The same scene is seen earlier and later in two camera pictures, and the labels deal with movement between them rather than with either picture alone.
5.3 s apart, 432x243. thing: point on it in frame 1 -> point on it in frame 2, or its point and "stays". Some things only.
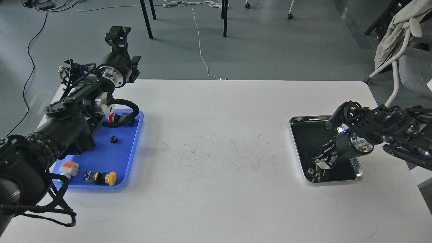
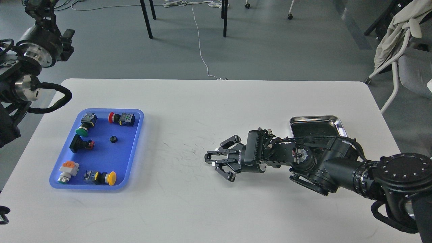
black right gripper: [347, 145] -> [236, 160]
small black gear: [113, 139] stays
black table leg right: [224, 10] stays
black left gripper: [117, 69] -> [41, 43]
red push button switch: [124, 119] stays
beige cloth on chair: [409, 16] stays
